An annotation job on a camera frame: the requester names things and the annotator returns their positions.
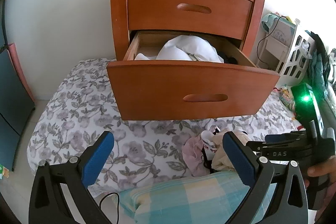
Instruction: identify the cream lace garment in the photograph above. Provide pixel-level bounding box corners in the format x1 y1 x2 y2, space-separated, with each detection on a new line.
211 130 251 171

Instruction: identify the pink garment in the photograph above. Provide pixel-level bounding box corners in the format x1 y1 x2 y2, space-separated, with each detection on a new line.
182 136 210 177

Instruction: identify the white garment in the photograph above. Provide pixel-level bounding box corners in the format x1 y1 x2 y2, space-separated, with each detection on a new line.
135 35 224 63

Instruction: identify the white hello kitty sock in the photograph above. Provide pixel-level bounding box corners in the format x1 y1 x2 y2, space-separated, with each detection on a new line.
201 130 218 160

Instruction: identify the wooden drawer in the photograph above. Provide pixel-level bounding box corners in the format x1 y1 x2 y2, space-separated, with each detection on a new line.
127 0 252 39
106 30 279 121

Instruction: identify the person's right hand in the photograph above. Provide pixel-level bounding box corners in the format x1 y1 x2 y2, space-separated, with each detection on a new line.
307 156 336 221

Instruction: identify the colourful toy pile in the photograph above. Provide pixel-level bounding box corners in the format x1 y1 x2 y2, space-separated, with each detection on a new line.
273 85 295 112

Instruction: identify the teal yellow plaid blanket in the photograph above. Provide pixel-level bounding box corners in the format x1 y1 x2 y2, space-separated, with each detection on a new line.
120 171 249 223

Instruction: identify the teal hanging garment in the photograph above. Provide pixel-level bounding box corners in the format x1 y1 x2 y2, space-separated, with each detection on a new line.
306 31 330 102

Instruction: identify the white dollhouse shelf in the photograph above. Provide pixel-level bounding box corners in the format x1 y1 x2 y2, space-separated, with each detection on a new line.
256 13 315 86

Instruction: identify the dark blue cabinet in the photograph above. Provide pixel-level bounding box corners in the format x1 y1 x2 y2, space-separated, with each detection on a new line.
0 49 36 171

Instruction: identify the floral bed sheet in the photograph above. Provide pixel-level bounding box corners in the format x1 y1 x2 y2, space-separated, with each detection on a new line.
27 58 299 195

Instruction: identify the black bundle in drawer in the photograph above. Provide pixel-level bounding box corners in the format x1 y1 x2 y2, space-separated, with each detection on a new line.
218 52 238 65

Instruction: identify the pink foam mat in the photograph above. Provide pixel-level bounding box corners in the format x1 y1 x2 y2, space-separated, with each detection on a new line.
8 43 35 102

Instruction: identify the wooden nightstand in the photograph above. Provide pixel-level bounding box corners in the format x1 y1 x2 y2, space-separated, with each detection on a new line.
105 0 271 62

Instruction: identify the black power cable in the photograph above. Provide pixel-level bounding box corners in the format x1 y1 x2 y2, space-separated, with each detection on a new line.
256 16 287 70

